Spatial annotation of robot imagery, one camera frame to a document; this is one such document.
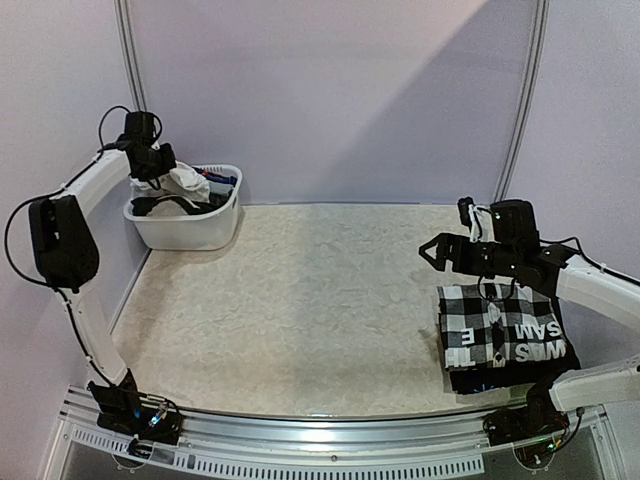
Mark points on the grey cloth in basket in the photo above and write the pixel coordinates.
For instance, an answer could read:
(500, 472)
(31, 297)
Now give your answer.
(167, 206)

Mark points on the folded black garment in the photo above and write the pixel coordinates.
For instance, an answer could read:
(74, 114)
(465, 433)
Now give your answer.
(476, 381)

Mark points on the white cloth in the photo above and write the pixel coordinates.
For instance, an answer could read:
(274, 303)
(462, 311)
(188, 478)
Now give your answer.
(181, 181)

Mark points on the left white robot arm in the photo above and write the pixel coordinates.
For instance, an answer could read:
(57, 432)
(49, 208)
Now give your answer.
(65, 252)

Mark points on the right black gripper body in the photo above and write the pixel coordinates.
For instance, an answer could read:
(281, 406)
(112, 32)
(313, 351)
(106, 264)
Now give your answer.
(463, 255)

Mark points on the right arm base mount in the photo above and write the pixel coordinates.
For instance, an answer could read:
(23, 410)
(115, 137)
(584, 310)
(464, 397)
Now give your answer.
(538, 417)

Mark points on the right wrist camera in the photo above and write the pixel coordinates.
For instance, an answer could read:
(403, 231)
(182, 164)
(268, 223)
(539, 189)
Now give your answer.
(476, 218)

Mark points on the white laundry basket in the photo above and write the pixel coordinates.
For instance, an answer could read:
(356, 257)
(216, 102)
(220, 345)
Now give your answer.
(209, 231)

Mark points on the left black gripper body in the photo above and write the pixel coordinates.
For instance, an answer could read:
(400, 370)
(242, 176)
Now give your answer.
(158, 164)

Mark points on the dark striped cloth in basket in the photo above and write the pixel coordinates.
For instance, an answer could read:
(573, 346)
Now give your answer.
(221, 187)

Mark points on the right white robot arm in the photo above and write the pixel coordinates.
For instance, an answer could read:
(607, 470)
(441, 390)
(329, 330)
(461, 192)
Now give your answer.
(503, 240)

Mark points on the aluminium front rail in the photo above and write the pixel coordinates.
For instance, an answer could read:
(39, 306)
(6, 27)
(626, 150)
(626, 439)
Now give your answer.
(221, 446)

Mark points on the aluminium corner post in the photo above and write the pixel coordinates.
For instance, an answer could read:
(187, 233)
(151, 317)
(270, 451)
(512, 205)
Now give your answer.
(530, 74)
(132, 69)

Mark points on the left aluminium corner post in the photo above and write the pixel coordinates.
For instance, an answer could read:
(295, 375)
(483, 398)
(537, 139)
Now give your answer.
(132, 69)

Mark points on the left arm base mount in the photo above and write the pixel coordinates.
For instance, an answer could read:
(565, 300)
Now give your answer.
(121, 410)

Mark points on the right aluminium corner post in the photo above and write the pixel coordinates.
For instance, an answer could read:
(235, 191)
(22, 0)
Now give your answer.
(530, 74)

